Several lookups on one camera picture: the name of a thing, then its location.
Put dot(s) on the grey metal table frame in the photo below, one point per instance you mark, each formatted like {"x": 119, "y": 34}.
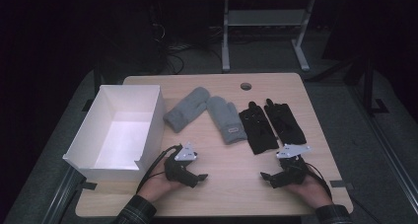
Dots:
{"x": 263, "y": 17}

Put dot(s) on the plain grey mitten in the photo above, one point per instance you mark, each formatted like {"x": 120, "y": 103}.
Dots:
{"x": 187, "y": 109}

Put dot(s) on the person's left hand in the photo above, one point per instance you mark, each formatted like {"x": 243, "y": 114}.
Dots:
{"x": 157, "y": 186}

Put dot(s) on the black glove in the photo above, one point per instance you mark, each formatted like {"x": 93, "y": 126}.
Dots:
{"x": 286, "y": 123}
{"x": 259, "y": 132}

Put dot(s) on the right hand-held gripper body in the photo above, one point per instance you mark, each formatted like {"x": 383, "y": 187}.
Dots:
{"x": 292, "y": 173}

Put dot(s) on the grey mitten with label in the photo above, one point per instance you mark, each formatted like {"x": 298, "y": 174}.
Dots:
{"x": 225, "y": 118}

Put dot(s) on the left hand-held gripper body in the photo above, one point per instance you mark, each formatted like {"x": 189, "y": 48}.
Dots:
{"x": 177, "y": 171}

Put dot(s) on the person's right hand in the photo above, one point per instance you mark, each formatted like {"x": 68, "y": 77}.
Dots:
{"x": 312, "y": 192}

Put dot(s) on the black tape strip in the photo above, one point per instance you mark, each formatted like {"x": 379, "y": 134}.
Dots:
{"x": 88, "y": 186}
{"x": 341, "y": 185}

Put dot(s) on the white box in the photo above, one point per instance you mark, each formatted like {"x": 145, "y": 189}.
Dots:
{"x": 125, "y": 141}

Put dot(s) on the aluminium rail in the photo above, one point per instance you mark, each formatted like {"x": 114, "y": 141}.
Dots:
{"x": 60, "y": 197}
{"x": 387, "y": 151}

